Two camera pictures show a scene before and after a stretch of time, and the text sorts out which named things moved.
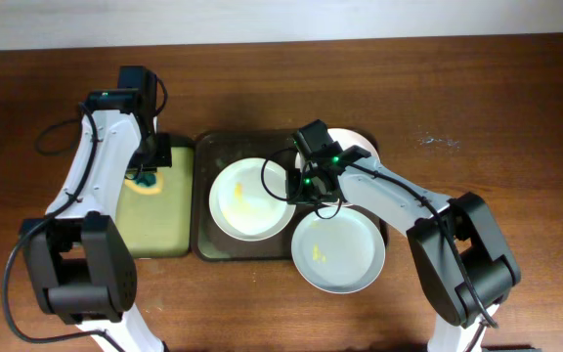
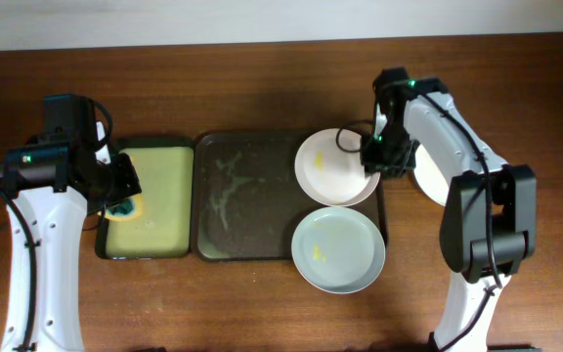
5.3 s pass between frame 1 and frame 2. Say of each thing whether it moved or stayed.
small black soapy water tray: stayed
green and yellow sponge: moved
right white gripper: moved
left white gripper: moved
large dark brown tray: stayed
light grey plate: stayed
